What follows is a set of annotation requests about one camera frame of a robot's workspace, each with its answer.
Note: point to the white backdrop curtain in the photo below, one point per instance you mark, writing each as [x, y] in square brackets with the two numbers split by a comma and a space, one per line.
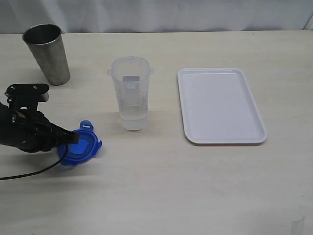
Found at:
[111, 16]

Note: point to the stainless steel tumbler cup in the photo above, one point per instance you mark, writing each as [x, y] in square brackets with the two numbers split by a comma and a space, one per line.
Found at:
[46, 45]

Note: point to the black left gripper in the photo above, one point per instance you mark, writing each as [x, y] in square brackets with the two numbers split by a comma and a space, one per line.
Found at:
[32, 132]

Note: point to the blue plastic snap lid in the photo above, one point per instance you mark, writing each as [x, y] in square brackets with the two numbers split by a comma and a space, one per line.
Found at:
[86, 148]

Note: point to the clear plastic tall container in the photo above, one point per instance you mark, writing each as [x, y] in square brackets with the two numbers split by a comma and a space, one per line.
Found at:
[131, 78]

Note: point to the white rectangular plastic tray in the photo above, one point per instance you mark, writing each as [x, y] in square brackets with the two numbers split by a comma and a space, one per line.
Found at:
[218, 107]

